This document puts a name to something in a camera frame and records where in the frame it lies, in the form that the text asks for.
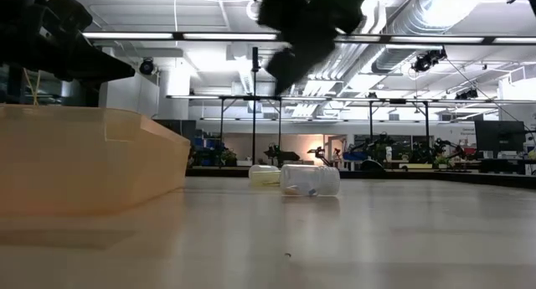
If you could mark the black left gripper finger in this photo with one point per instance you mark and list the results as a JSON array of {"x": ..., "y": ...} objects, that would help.
[{"x": 115, "y": 71}]

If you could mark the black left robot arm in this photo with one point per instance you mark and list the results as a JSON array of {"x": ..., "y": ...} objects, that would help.
[{"x": 63, "y": 17}]

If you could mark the black metal frame stand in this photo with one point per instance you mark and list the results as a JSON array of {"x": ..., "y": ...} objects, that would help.
[
  {"x": 254, "y": 125},
  {"x": 371, "y": 121}
]

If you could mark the long ceiling light bar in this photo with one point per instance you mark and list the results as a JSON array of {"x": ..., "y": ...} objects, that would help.
[{"x": 180, "y": 36}]

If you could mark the yellowish translucent pill bottle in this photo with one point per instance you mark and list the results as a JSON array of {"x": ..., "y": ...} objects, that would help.
[{"x": 264, "y": 176}]

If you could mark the silver ventilation duct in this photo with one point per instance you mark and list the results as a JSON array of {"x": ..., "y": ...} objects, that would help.
[{"x": 423, "y": 17}]

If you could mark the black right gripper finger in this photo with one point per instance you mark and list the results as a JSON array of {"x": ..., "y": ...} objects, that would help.
[
  {"x": 305, "y": 60},
  {"x": 279, "y": 63}
]

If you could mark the black camera on ceiling rig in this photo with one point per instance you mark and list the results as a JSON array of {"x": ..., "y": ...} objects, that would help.
[{"x": 427, "y": 60}]

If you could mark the clear pill bottle white cap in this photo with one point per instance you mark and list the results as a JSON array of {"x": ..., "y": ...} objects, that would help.
[{"x": 307, "y": 180}]

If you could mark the black computer monitor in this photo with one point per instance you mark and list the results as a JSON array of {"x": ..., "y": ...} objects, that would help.
[{"x": 499, "y": 136}]

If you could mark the orange translucent plastic basket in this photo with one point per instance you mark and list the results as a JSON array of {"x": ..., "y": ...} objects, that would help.
[{"x": 84, "y": 163}]

